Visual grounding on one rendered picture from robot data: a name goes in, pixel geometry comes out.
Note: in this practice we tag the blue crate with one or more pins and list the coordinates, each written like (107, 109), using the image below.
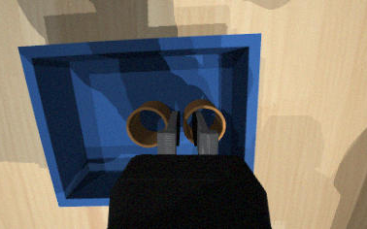
(110, 97)

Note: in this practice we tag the bronze bushing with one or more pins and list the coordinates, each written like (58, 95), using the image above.
(142, 136)
(220, 124)

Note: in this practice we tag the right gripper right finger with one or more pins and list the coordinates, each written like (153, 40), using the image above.
(208, 144)

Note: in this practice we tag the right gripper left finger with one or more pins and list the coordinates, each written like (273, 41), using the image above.
(167, 142)

